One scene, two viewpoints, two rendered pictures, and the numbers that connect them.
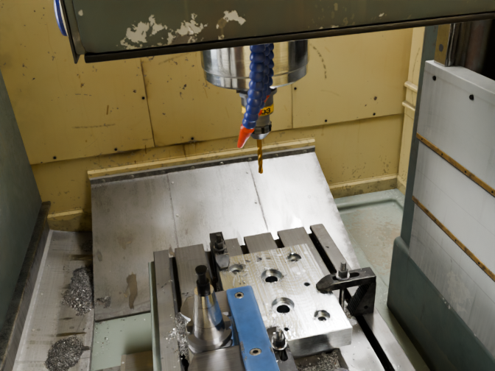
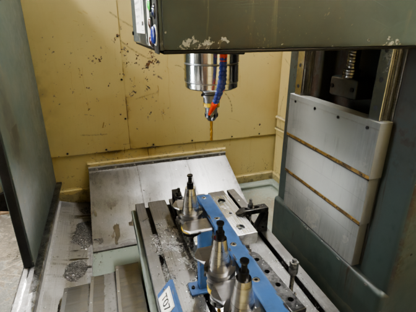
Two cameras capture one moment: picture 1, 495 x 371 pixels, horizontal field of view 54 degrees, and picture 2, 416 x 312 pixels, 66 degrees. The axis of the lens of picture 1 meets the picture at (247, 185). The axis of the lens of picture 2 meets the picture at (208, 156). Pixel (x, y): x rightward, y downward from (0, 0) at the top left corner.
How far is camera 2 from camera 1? 0.27 m
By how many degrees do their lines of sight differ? 10
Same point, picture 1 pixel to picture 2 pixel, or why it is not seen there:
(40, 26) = (67, 73)
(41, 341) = (60, 263)
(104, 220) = (98, 192)
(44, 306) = (60, 243)
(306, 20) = (252, 43)
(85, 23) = (166, 36)
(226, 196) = (173, 179)
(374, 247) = not seen: hidden behind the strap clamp
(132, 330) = (118, 257)
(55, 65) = (73, 96)
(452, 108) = (305, 116)
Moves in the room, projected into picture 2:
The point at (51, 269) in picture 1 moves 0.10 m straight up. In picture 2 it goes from (62, 223) to (59, 207)
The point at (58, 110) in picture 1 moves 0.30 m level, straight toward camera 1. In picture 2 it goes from (72, 124) to (82, 138)
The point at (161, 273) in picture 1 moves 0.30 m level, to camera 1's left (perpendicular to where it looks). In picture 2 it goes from (142, 214) to (70, 220)
